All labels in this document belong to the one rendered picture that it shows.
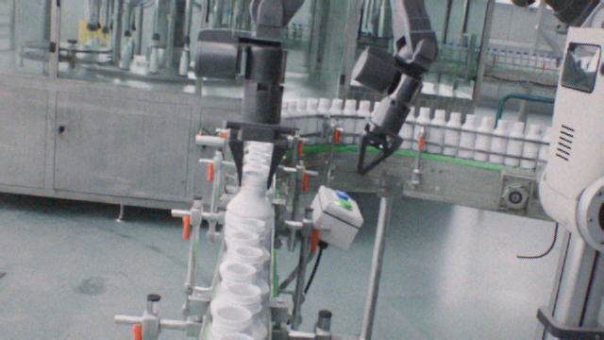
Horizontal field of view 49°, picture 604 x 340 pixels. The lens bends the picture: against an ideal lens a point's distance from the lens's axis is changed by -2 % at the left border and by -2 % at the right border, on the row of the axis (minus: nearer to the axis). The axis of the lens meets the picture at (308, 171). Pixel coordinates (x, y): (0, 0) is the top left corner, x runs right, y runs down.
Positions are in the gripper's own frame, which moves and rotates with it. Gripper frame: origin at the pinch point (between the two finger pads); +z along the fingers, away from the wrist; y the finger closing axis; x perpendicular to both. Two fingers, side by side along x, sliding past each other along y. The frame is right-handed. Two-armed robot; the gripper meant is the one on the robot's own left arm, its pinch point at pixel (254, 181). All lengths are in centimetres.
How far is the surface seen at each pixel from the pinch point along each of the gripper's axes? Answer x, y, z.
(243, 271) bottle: -22.2, -0.1, 5.3
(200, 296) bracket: -21.6, -4.9, 9.1
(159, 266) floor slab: 264, -53, 120
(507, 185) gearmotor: 136, 89, 26
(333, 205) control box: 24.6, 14.7, 9.2
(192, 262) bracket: 23.0, -10.4, 22.2
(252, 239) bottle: -10.6, 0.5, 5.2
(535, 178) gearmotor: 135, 98, 22
